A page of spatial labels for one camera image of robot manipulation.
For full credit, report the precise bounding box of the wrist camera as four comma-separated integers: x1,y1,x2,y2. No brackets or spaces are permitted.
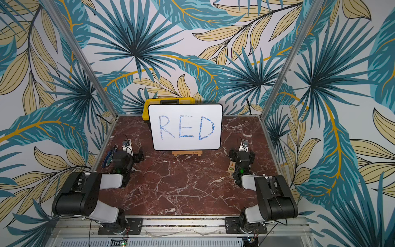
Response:
122,139,133,155
239,140,249,152

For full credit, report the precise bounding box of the aluminium front rail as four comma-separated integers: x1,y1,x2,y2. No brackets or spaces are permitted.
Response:
50,215,313,240

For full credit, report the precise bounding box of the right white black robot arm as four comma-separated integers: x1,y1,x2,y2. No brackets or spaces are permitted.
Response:
228,149,298,233

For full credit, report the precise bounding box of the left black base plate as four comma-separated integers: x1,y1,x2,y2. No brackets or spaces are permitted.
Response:
98,217,143,235

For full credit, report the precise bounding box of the white dry-erase board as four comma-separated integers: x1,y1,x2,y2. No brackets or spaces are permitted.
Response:
148,104,223,151

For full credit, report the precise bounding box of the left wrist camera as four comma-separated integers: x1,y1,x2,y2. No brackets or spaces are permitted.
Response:
122,139,133,155

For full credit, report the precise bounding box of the left aluminium frame post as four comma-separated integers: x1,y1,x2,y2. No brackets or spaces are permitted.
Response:
41,0,118,118

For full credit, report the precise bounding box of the aluminium frame post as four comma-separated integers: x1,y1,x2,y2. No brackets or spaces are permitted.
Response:
260,1,324,122
41,0,118,118

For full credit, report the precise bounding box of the right aluminium frame post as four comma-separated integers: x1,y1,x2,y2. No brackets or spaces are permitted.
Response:
260,1,324,122

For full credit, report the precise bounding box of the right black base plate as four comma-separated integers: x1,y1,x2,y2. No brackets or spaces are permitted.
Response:
224,217,267,234

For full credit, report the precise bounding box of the wooden board easel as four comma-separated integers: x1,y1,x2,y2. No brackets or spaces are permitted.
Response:
172,150,203,157

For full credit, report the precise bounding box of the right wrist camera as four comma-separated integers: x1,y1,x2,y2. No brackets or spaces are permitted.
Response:
239,140,249,152

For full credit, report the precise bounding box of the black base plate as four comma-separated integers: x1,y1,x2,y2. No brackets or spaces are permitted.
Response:
98,217,143,235
224,217,267,234

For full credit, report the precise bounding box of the yellow tool case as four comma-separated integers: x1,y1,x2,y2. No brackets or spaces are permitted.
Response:
142,97,195,121

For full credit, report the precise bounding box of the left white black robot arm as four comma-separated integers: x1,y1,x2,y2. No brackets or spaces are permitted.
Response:
52,149,145,235

